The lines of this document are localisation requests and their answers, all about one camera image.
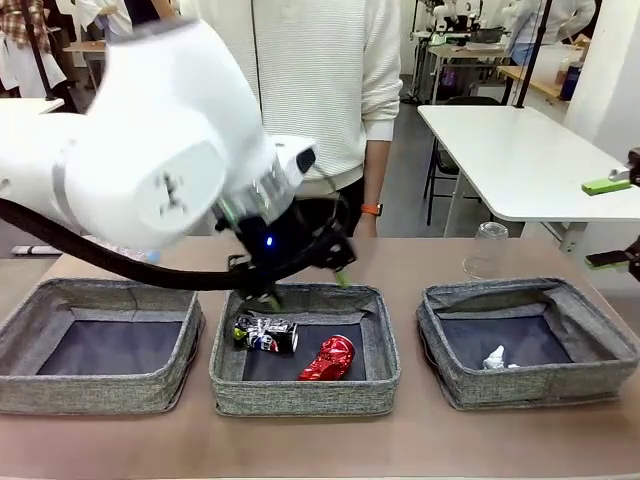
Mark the bystander in grey jeans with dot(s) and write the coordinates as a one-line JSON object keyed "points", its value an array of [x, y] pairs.
{"points": [[150, 10]]}

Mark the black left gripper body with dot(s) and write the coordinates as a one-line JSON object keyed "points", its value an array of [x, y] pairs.
{"points": [[280, 250]]}

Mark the grey fabric basket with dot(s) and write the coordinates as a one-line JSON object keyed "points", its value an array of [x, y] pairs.
{"points": [[100, 390], [300, 395], [525, 387]]}

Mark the orange wristband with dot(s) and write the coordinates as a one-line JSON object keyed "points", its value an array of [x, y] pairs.
{"points": [[371, 209]]}

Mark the person's left hand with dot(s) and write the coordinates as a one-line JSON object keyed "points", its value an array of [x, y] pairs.
{"points": [[367, 227]]}

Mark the crushed black can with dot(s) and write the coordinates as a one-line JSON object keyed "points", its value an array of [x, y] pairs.
{"points": [[265, 335]]}

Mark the crushed red can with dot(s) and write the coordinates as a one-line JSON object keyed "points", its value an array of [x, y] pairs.
{"points": [[330, 360]]}

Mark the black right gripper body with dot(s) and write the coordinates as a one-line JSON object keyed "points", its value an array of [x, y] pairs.
{"points": [[636, 165]]}

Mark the bystander in plaid shirt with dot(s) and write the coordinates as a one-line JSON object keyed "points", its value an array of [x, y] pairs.
{"points": [[20, 50]]}

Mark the white paper ball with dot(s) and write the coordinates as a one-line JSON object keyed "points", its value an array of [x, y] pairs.
{"points": [[496, 360]]}

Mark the bystander in light shirt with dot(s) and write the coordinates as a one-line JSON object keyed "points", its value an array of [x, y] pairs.
{"points": [[100, 20]]}

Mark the person's left forearm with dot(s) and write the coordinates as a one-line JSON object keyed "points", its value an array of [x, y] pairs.
{"points": [[376, 170]]}

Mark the clear bottle pink label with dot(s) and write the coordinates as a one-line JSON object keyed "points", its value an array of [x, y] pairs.
{"points": [[152, 256]]}

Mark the dark blue bottle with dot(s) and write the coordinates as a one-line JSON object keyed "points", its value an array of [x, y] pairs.
{"points": [[571, 80]]}

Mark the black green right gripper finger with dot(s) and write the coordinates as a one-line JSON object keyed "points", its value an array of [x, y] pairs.
{"points": [[607, 259], [605, 186]]}

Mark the black stand pole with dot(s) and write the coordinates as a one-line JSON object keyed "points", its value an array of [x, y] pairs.
{"points": [[41, 55], [532, 55]]}

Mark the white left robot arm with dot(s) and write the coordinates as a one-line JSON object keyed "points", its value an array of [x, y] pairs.
{"points": [[165, 125]]}

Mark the bystander in pale blue top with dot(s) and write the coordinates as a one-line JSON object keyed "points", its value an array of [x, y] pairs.
{"points": [[550, 25]]}

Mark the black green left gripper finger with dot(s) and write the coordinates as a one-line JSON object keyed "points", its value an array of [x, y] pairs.
{"points": [[271, 302], [342, 279]]}

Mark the person in white sweater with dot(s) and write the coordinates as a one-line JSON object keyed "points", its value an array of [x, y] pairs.
{"points": [[325, 90]]}

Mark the white table with legs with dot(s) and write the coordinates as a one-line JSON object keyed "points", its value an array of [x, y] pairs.
{"points": [[30, 105]]}

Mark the large white table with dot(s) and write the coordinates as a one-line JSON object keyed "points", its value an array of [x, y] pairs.
{"points": [[510, 150]]}

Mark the clear plastic cup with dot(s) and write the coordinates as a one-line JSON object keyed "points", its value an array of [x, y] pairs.
{"points": [[485, 250]]}

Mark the wooden top table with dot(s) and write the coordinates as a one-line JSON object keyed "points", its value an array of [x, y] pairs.
{"points": [[535, 80]]}

